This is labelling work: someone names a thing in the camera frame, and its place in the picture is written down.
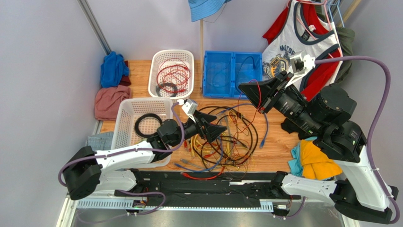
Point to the light denim garment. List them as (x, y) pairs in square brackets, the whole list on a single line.
[(102, 141)]

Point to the black garment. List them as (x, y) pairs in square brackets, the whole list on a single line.
[(290, 127)]

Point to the white perforated basket near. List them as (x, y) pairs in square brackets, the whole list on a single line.
[(132, 109)]

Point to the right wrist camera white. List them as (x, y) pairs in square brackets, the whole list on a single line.
[(300, 65)]

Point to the white perforated basket far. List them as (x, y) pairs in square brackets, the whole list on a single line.
[(175, 66)]

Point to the white perforated basket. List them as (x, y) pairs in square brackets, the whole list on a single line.
[(175, 66), (132, 109)]

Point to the wooden pole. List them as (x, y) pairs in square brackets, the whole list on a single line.
[(202, 41)]

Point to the blue plastic crate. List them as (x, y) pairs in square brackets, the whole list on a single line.
[(224, 71)]

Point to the blue bucket hat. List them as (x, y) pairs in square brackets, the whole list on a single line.
[(200, 9)]

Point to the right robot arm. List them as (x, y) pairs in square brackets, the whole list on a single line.
[(361, 196)]

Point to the olive green garment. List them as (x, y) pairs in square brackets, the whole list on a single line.
[(346, 37)]

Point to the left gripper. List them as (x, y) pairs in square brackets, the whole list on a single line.
[(211, 130)]

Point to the white motorcycle tank top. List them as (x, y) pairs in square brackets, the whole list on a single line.
[(298, 28)]

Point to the yellow shirt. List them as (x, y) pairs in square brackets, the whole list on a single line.
[(315, 164)]

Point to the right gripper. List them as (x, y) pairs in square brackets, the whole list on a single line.
[(269, 95)]

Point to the teal cloth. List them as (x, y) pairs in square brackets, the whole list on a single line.
[(295, 164)]

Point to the pink cloth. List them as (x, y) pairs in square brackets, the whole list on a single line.
[(108, 100)]

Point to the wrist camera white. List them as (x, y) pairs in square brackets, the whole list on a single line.
[(188, 106), (300, 65)]

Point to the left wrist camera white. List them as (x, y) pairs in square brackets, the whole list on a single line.
[(188, 106)]

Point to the blue cloth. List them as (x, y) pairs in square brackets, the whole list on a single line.
[(112, 70)]

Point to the black coil in far basket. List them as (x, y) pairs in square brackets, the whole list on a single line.
[(167, 87)]

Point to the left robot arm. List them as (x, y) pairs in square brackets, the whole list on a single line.
[(90, 171)]

